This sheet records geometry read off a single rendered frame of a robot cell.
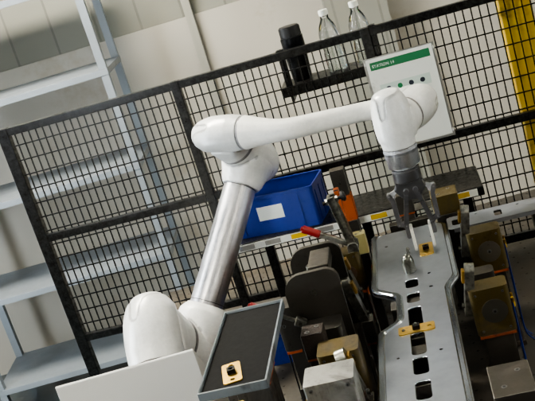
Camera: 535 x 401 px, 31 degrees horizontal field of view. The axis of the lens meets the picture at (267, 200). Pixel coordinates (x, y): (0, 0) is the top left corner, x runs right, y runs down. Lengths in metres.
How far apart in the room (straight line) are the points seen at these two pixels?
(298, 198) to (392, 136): 0.56
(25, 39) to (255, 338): 3.28
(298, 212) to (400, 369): 1.02
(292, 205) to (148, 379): 0.81
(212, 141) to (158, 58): 2.21
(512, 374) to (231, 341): 0.57
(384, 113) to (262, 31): 2.49
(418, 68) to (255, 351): 1.38
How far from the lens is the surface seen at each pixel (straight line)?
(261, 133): 2.68
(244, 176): 2.85
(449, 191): 2.85
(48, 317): 5.43
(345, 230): 2.59
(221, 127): 2.74
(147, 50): 4.94
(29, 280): 4.91
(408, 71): 3.05
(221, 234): 2.83
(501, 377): 1.89
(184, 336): 2.66
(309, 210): 2.95
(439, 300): 2.32
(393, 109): 2.47
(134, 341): 2.62
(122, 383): 2.46
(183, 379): 2.44
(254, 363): 1.90
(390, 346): 2.16
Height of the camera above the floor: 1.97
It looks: 16 degrees down
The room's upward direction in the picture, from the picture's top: 17 degrees counter-clockwise
